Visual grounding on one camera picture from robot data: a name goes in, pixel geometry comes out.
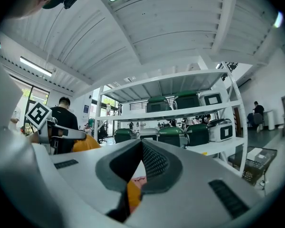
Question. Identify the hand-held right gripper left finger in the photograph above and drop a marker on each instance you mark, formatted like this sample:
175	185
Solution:
85	174

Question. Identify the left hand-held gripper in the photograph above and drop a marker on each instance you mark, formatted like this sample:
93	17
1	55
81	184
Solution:
38	115

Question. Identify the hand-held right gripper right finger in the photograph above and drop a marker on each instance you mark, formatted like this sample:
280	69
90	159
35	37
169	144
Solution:
192	186

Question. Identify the person's left forearm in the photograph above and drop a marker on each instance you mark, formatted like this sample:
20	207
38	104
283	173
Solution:
34	136

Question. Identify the white bottle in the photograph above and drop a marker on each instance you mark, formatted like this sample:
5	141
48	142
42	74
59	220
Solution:
108	109

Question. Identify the green rice cooker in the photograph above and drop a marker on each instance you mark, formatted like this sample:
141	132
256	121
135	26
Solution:
158	105
186	101
124	135
197	134
172	136

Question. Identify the black framed window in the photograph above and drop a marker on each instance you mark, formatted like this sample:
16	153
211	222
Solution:
38	95

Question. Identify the white rice cooker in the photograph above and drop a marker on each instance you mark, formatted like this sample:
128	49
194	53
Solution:
148	133
211	99
220	130

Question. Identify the white box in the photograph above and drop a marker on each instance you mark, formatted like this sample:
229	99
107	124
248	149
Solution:
254	154

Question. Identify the white metal shelf rack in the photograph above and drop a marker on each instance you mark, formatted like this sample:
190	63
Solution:
168	114

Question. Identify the white cylindrical bin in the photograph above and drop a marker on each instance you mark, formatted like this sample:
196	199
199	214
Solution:
269	120

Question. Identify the black staircase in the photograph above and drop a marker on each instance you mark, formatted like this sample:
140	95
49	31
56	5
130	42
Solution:
230	69

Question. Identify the blue wall poster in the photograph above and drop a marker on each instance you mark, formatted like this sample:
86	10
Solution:
86	109

